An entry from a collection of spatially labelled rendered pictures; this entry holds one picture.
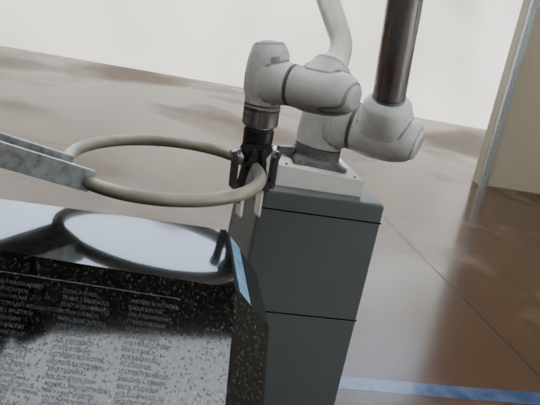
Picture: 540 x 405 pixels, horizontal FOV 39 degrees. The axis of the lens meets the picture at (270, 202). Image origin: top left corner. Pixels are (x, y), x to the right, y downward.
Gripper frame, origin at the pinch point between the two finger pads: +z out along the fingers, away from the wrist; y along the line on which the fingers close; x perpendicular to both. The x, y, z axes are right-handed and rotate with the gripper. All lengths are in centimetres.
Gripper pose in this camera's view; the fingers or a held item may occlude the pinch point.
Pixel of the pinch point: (249, 203)
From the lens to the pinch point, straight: 195.7
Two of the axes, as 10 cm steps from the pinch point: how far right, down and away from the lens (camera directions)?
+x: 3.9, 3.4, -8.5
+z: -1.3, 9.4, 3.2
